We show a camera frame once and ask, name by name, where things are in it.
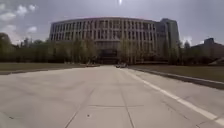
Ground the grey concrete slab pavement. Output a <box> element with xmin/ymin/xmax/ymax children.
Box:
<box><xmin>0</xmin><ymin>64</ymin><xmax>224</xmax><ymax>128</ymax></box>

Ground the low dark building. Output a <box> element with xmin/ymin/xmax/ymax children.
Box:
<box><xmin>190</xmin><ymin>37</ymin><xmax>224</xmax><ymax>61</ymax></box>

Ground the row of trees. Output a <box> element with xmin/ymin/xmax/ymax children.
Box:
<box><xmin>0</xmin><ymin>32</ymin><xmax>224</xmax><ymax>66</ymax></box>

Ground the dry grass field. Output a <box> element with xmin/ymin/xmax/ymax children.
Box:
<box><xmin>0</xmin><ymin>62</ymin><xmax>88</xmax><ymax>72</ymax></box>
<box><xmin>128</xmin><ymin>64</ymin><xmax>224</xmax><ymax>83</ymax></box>

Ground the large curved multi-storey building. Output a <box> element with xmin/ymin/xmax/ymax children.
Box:
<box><xmin>48</xmin><ymin>16</ymin><xmax>181</xmax><ymax>65</ymax></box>

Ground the vehicle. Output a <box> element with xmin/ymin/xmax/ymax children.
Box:
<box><xmin>115</xmin><ymin>63</ymin><xmax>129</xmax><ymax>69</ymax></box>

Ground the grey stone kerb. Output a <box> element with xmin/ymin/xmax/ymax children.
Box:
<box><xmin>128</xmin><ymin>67</ymin><xmax>224</xmax><ymax>91</ymax></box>

